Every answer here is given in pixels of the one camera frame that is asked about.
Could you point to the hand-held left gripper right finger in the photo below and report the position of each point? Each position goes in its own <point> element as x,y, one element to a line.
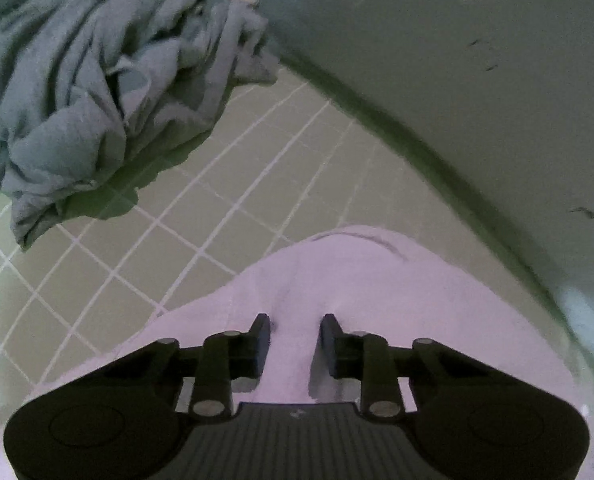
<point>328,345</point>

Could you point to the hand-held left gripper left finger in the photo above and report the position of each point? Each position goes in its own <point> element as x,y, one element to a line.
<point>262,342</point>

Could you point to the white garment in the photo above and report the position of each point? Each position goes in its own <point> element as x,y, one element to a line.
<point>377,290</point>

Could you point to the green grid mat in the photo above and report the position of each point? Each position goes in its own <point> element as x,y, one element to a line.
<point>277,160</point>

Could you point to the grey-blue crumpled garment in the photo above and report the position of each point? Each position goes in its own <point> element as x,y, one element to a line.
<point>77,85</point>

